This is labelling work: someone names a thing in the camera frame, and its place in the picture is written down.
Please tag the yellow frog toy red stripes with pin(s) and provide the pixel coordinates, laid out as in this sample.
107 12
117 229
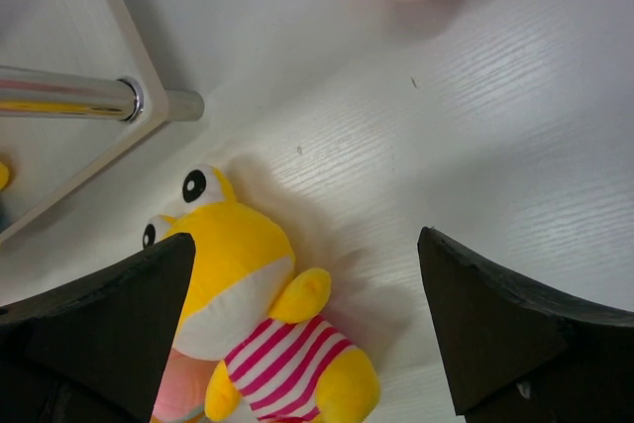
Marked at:
249 310

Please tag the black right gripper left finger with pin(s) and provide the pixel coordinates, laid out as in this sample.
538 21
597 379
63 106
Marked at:
94 349

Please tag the white two-tier shelf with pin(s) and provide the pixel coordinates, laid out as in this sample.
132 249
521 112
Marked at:
78 90

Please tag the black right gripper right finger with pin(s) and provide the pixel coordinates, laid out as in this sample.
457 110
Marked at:
517 350

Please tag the pink frog toy orange stripes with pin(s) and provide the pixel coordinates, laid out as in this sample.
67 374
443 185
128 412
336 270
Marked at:
182 389

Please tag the yellow frog toy blue stripes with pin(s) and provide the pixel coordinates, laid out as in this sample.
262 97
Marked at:
5 175

